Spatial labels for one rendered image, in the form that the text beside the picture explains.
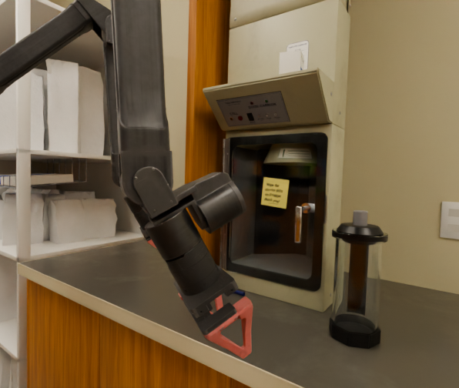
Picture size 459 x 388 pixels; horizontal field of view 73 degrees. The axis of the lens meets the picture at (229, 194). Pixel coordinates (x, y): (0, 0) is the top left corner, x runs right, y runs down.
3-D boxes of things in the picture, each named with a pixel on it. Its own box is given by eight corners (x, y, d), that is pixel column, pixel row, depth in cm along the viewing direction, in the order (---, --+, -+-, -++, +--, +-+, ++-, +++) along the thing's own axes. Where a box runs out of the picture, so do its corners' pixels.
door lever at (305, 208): (309, 240, 78) (299, 239, 79) (311, 203, 77) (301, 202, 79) (301, 244, 73) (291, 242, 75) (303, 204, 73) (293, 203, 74)
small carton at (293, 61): (283, 84, 78) (283, 60, 78) (303, 82, 76) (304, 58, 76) (278, 78, 73) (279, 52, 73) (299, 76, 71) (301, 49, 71)
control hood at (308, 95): (225, 131, 93) (226, 98, 93) (333, 123, 75) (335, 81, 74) (200, 125, 84) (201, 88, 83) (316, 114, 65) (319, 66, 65)
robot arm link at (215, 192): (122, 175, 42) (127, 175, 34) (194, 138, 45) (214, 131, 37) (165, 249, 45) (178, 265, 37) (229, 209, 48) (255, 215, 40)
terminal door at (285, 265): (222, 269, 95) (226, 137, 93) (320, 292, 77) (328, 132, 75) (221, 269, 94) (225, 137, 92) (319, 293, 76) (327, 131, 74)
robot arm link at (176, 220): (138, 217, 41) (143, 224, 36) (182, 192, 43) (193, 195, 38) (162, 260, 43) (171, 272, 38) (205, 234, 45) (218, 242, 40)
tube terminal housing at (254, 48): (260, 266, 116) (268, 58, 112) (350, 285, 98) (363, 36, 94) (220, 283, 96) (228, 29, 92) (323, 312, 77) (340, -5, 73)
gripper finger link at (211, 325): (251, 322, 46) (223, 270, 43) (276, 347, 39) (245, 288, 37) (212, 351, 43) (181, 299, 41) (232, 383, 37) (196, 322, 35)
